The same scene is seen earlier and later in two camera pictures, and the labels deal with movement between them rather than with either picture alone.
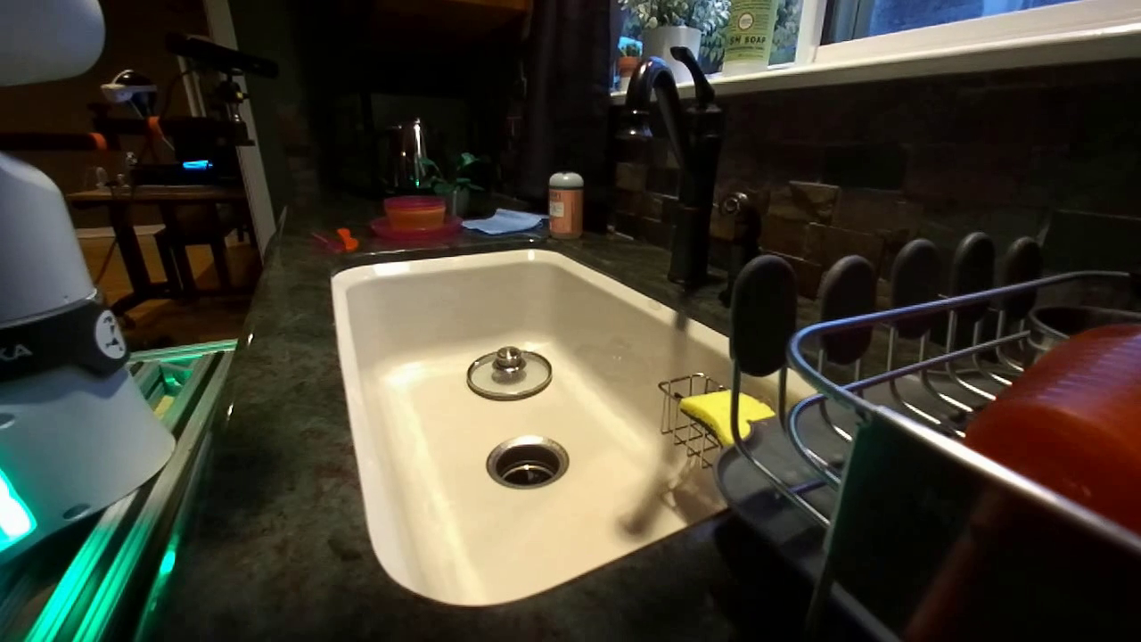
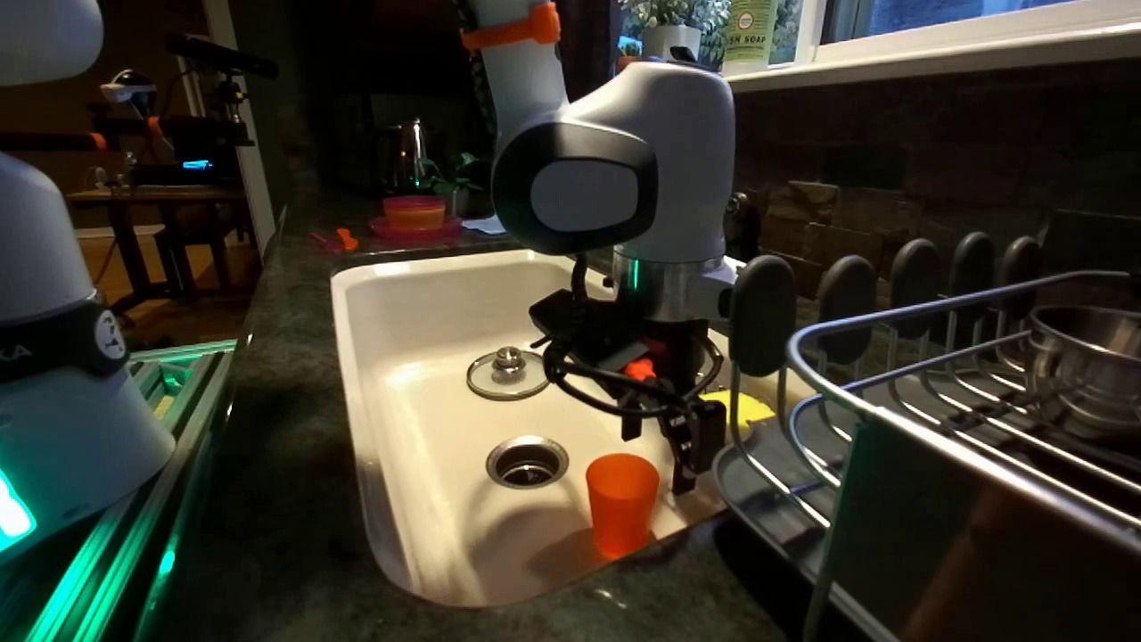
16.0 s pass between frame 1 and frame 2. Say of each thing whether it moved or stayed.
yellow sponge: stayed
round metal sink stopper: stayed
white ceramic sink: stayed
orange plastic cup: moved
